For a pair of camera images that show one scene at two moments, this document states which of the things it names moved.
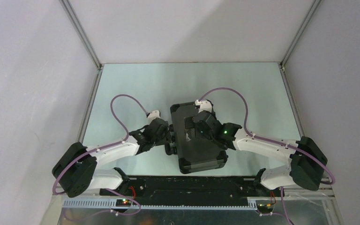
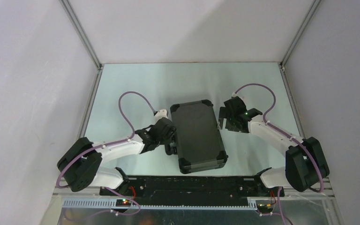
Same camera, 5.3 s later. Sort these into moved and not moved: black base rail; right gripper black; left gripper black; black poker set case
Moved: right gripper black
Not moved: black poker set case; left gripper black; black base rail
